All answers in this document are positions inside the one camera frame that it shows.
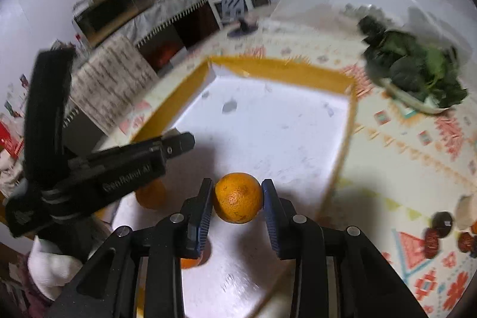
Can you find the large orange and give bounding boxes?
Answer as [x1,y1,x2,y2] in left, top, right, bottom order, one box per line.
[213,173,264,224]

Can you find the mandarin among plums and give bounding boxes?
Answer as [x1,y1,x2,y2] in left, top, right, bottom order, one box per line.
[135,178,167,210]

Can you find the mandarin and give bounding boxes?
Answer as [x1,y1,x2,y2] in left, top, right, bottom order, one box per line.
[180,240,212,269]

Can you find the red date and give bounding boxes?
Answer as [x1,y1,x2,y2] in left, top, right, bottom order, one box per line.
[458,232,475,253]
[424,228,440,259]

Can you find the dark plum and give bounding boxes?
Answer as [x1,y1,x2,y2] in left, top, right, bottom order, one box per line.
[431,211,453,238]

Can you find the left white gloved hand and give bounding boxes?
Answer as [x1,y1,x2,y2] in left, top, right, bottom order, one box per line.
[27,236,83,302]

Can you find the yellow rimmed white tray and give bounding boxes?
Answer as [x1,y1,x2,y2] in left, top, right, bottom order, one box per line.
[112,57,356,317]

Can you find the patterned chair back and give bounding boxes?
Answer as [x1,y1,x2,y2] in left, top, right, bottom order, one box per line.
[69,35,159,134]

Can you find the microwave oven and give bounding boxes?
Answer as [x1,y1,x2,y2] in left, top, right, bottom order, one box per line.
[73,0,142,48]

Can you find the plate of spinach leaves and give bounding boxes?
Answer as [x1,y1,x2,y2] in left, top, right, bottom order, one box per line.
[357,15,468,114]

